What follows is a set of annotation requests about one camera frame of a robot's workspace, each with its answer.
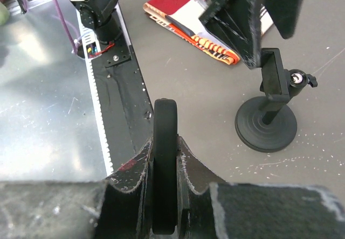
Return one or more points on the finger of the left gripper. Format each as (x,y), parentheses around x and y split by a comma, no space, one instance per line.
(284,14)
(236,23)

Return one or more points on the knife with black handle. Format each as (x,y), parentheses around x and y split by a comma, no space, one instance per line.
(180,26)

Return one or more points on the slotted grey cable duct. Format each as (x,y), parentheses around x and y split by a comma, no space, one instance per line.
(88,36)

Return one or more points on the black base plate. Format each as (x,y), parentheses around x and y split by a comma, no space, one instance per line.
(125,107)

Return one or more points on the black smartphone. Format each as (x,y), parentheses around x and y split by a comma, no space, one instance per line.
(165,147)

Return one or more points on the patterned orange red cloth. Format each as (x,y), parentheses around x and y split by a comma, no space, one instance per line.
(187,13)

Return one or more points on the green mug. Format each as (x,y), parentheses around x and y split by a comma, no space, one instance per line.
(4,14)

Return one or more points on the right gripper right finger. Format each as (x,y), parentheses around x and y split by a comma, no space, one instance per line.
(210,207)

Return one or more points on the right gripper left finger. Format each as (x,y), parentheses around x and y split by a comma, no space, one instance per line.
(110,208)

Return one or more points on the black phone stand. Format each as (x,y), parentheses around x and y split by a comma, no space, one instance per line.
(266,123)

